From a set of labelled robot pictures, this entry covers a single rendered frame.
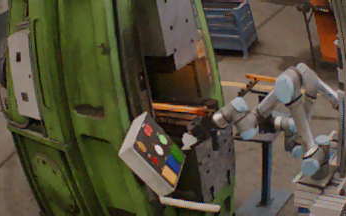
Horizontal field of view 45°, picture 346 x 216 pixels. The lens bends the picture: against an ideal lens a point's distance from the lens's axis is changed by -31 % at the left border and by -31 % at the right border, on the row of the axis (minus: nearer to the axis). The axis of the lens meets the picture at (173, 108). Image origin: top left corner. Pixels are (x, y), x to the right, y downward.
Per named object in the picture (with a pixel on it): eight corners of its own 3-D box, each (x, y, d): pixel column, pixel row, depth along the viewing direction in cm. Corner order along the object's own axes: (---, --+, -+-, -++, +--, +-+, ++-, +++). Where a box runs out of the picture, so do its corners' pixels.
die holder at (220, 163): (236, 173, 343) (230, 108, 325) (204, 204, 315) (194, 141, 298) (163, 164, 375) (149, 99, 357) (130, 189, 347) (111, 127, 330)
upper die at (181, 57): (198, 57, 304) (194, 41, 300) (176, 70, 290) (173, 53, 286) (135, 54, 328) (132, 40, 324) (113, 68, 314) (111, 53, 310)
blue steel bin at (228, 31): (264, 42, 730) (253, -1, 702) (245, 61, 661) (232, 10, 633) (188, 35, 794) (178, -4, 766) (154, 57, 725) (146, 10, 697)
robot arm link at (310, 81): (324, 79, 250) (302, 160, 266) (317, 72, 260) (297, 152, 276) (311, 74, 247) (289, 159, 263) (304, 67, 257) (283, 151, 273)
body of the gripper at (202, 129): (190, 123, 265) (211, 109, 260) (202, 138, 267) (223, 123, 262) (187, 131, 258) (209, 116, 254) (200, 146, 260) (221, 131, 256)
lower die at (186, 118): (209, 119, 318) (206, 104, 315) (188, 136, 304) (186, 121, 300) (145, 111, 342) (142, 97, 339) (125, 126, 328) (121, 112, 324)
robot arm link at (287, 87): (327, 160, 231) (295, 64, 226) (318, 175, 221) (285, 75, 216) (313, 166, 240) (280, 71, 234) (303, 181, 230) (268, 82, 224)
